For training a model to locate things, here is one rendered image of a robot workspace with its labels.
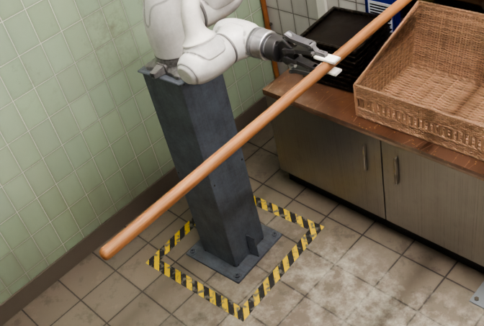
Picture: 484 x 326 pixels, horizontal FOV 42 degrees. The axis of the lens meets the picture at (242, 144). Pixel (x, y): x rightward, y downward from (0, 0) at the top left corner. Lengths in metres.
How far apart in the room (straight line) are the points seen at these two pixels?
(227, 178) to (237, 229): 0.28
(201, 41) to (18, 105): 1.06
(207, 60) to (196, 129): 0.56
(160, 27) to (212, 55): 0.39
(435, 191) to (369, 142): 0.31
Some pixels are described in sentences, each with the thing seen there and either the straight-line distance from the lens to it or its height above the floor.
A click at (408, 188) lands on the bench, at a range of 2.56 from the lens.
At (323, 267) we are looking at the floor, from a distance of 2.76.
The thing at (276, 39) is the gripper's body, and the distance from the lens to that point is 1.81.
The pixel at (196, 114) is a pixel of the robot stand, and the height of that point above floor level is 0.84.
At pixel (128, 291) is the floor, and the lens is 2.91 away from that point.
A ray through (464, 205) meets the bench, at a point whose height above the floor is 0.39.
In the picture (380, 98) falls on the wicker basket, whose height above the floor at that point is 0.71.
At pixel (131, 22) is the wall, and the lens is 2.83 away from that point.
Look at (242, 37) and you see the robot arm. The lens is 1.86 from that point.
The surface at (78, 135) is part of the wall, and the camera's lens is 2.83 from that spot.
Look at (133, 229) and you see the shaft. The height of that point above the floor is 1.21.
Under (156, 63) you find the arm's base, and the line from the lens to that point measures 2.24.
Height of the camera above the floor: 2.15
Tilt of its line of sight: 39 degrees down
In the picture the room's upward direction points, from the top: 14 degrees counter-clockwise
